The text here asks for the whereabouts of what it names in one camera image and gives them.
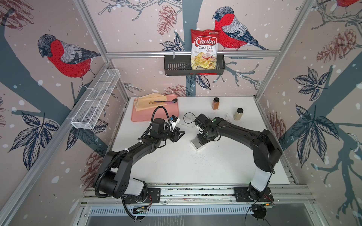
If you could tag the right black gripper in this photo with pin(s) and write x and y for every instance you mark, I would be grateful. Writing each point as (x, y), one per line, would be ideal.
(201, 142)

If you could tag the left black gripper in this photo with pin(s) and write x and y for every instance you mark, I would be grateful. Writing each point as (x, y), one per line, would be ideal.
(175, 136)

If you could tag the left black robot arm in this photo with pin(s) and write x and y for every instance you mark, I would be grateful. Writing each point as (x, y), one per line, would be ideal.
(113, 178)

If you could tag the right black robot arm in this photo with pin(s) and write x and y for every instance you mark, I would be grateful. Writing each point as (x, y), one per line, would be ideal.
(266, 150)

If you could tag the iridescent black spoon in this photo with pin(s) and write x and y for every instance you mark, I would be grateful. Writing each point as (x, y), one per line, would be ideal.
(164, 101)

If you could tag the orange spice jar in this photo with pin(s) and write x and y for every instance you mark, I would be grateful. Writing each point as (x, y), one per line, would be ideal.
(215, 103)

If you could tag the pink tray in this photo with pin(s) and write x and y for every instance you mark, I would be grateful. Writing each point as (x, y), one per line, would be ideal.
(145, 115)

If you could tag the pale spice jar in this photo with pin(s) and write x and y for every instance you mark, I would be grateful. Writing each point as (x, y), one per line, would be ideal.
(238, 114)

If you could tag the beige cloth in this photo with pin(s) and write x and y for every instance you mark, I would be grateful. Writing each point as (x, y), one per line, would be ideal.
(149, 101)

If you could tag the Chuba cassava chips bag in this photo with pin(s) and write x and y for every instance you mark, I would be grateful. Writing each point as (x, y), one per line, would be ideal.
(204, 49)

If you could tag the white mesh shelf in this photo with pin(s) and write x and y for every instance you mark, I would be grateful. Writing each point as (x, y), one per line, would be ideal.
(91, 109)

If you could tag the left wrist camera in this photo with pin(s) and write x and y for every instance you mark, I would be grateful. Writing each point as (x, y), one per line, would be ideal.
(174, 120)

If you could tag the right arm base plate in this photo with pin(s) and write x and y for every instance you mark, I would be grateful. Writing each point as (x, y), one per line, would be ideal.
(249, 194)

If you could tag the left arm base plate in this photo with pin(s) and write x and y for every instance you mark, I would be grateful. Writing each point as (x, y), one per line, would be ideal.
(149, 195)

